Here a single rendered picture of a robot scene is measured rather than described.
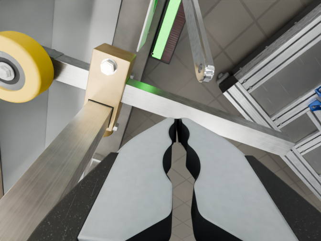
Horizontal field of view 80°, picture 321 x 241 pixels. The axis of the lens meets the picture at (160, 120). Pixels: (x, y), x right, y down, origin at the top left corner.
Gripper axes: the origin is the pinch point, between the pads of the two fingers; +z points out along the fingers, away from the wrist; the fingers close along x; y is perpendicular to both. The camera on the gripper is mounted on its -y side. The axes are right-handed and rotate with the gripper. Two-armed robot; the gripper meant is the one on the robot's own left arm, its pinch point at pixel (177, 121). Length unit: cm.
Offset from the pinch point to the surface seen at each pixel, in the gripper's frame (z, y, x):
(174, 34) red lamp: 31.0, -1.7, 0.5
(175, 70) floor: 101, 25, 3
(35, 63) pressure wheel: 10.8, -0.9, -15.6
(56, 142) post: 4.4, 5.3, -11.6
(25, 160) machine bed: 30, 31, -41
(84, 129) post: 7.7, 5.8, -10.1
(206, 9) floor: 101, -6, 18
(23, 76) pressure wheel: 10.8, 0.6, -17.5
